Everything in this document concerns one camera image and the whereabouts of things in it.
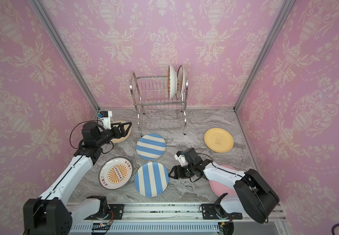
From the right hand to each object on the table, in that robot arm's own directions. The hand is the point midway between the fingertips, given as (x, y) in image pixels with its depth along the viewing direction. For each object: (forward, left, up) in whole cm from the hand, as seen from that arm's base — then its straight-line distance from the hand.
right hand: (173, 175), depth 83 cm
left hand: (+20, +24, +23) cm, 39 cm away
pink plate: (-7, -25, -3) cm, 26 cm away
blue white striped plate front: (0, +13, -4) cm, 14 cm away
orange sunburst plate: (+4, +35, -3) cm, 35 cm away
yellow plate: (+25, -33, -4) cm, 41 cm away
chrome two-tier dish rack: (+54, +12, -4) cm, 56 cm away
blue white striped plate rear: (+20, +14, -2) cm, 25 cm away
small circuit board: (-22, +38, -6) cm, 44 cm away
